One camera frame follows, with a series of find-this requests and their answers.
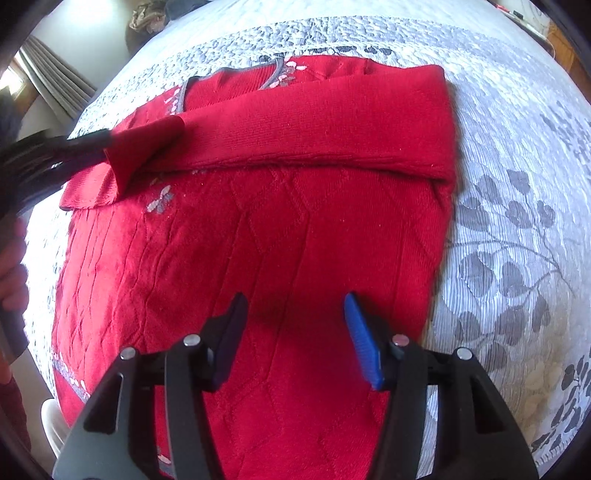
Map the bright window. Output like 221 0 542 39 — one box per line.
0 59 29 99

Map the red knitted sweater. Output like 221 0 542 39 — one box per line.
51 55 458 480

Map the beige pleated curtain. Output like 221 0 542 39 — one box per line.
17 36 99 121

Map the wooden furniture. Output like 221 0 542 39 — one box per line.
521 16 580 77

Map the person's left forearm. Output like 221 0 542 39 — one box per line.
0 376 34 455

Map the white round object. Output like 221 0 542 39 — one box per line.
41 399 75 459

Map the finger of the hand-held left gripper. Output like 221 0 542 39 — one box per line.
55 129 114 155
51 154 109 183

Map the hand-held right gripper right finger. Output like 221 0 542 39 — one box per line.
342 292 540 480

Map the grey floral quilted bedspread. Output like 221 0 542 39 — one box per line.
23 14 591 468

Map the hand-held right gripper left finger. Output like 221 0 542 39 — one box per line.
55 292 250 480

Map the person's left hand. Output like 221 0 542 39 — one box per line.
0 219 30 312

